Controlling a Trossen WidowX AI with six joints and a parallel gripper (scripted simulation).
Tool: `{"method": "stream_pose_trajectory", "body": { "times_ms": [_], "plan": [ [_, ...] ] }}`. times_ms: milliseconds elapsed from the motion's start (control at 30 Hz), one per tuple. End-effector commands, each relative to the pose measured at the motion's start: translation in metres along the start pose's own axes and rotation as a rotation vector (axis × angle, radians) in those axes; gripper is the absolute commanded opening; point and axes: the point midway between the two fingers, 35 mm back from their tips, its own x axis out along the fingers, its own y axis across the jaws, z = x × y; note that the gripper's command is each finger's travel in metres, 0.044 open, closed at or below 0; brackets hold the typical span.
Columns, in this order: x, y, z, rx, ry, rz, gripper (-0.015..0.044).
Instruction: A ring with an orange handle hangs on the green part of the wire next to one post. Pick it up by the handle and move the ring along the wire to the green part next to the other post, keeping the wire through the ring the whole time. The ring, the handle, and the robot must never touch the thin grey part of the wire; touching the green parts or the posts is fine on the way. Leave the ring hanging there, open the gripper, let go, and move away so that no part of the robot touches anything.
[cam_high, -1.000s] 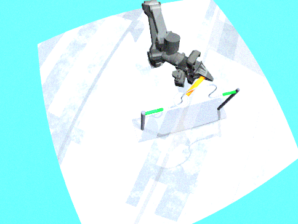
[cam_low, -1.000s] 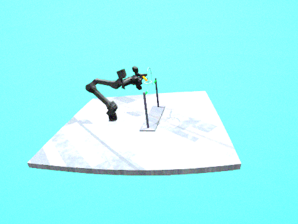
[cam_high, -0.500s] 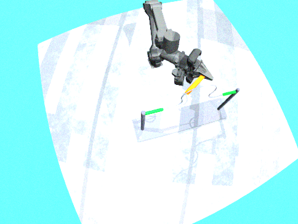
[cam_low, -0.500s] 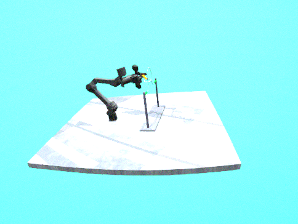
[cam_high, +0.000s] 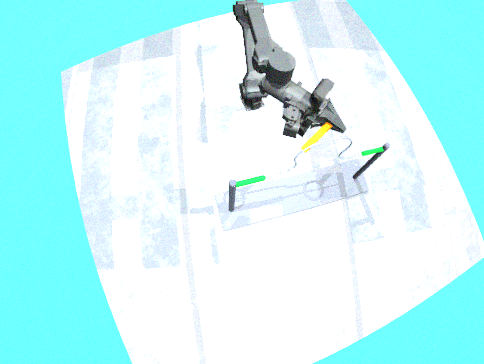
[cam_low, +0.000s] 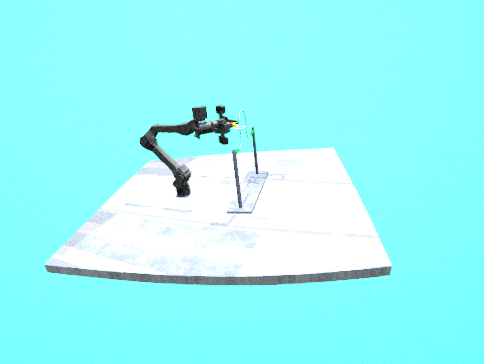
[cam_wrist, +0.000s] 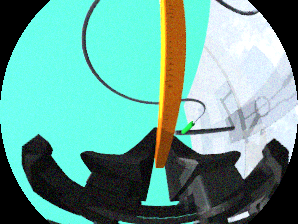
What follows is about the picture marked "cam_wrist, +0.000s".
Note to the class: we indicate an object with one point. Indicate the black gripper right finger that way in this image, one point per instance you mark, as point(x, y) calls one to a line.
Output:
point(184, 165)

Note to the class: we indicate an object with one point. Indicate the orange handle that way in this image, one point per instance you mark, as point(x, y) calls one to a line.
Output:
point(173, 51)

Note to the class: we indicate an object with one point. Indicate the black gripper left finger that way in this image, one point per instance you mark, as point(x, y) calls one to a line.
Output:
point(136, 165)

